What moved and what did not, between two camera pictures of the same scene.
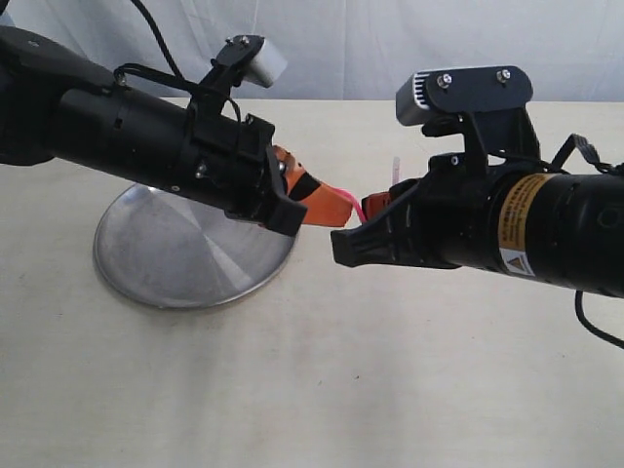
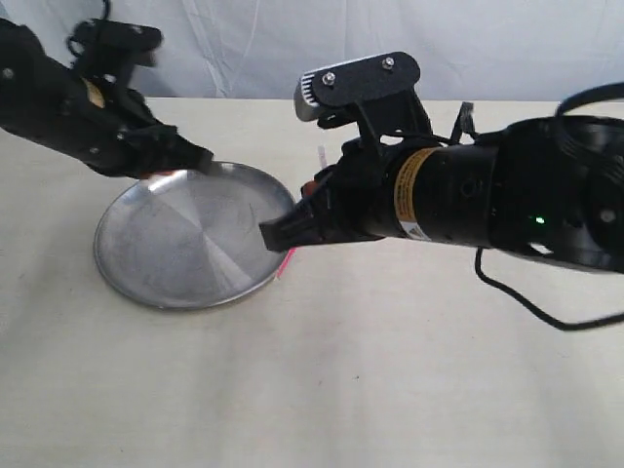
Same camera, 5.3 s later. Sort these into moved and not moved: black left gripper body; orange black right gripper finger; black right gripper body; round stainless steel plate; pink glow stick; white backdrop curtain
Moved: black right gripper body; black left gripper body; orange black right gripper finger; pink glow stick
Not moved: white backdrop curtain; round stainless steel plate
